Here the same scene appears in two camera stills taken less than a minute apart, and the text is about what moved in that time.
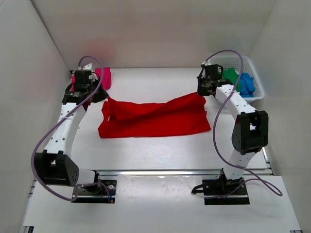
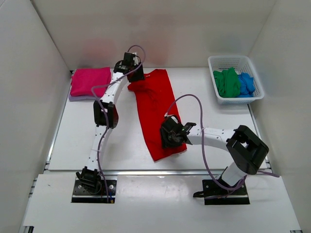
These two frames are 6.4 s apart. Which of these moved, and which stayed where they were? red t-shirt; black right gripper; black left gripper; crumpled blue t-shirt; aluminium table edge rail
Moved: red t-shirt; black left gripper; black right gripper
Stayed: crumpled blue t-shirt; aluminium table edge rail
